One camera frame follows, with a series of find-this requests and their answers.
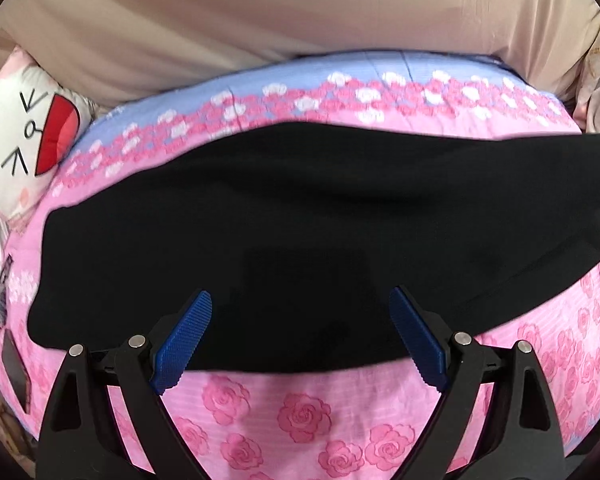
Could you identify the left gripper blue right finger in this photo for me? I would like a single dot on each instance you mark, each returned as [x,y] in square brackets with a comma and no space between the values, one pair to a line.
[495,418]

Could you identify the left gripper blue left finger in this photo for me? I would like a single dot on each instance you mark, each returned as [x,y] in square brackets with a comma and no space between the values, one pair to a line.
[80,437]

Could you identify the black pants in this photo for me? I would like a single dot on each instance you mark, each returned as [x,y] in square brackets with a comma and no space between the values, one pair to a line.
[299,232]

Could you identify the black smartphone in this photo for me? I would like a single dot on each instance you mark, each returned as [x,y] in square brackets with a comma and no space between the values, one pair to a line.
[16,372]

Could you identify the pink floral bed sheet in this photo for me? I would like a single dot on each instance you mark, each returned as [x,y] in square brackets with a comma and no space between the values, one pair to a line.
[356,424]

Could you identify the white cat face pillow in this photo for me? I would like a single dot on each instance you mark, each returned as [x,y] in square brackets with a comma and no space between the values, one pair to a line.
[40,121]

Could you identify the beige curtain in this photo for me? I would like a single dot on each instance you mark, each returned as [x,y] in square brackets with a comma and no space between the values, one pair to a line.
[113,51]

